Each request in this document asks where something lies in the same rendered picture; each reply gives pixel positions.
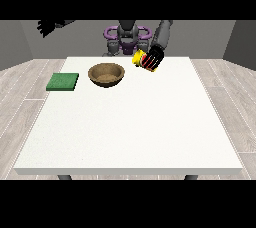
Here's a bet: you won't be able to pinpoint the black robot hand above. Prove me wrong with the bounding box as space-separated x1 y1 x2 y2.
141 44 165 71
36 20 66 39

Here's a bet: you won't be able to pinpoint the yellow cup with melon print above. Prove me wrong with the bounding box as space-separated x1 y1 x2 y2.
131 49 159 73

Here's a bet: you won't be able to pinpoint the brown wooden bowl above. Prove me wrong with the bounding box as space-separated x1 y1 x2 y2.
87 62 126 89

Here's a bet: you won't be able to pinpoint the green square pad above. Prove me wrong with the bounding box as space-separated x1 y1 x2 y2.
45 72 80 92

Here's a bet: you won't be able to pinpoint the grey robot trunk purple rings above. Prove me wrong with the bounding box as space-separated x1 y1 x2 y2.
102 20 153 58

